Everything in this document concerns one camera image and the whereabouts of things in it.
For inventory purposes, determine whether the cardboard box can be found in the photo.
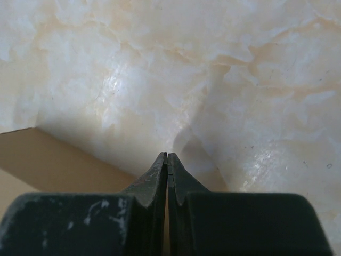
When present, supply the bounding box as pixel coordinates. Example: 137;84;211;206
1;128;136;215

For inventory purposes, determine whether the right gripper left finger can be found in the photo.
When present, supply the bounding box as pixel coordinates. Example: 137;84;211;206
1;153;167;255

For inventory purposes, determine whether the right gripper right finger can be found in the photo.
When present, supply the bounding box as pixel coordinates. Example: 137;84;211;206
167;153;333;255

